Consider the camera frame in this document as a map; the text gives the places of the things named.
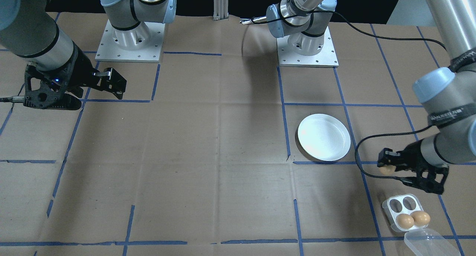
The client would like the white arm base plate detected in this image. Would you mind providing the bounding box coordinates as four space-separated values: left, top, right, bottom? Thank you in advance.
277 26 340 68
95 19 166 63

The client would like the aluminium frame post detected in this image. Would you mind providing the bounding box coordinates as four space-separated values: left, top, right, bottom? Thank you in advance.
213 0 230 21

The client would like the silver base cable connector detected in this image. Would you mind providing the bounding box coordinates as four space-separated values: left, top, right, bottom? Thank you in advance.
239 16 269 26

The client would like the black velcro strap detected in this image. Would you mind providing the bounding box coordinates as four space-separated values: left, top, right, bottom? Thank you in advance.
426 104 476 128
448 48 476 72

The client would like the white round plate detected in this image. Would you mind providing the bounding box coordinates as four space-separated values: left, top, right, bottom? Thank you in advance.
297 114 351 162

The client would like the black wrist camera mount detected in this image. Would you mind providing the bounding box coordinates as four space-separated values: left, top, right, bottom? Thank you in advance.
23 64 83 111
401 166 449 195

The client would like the clear plastic egg box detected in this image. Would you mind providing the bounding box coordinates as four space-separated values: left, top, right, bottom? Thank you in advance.
383 194 462 256

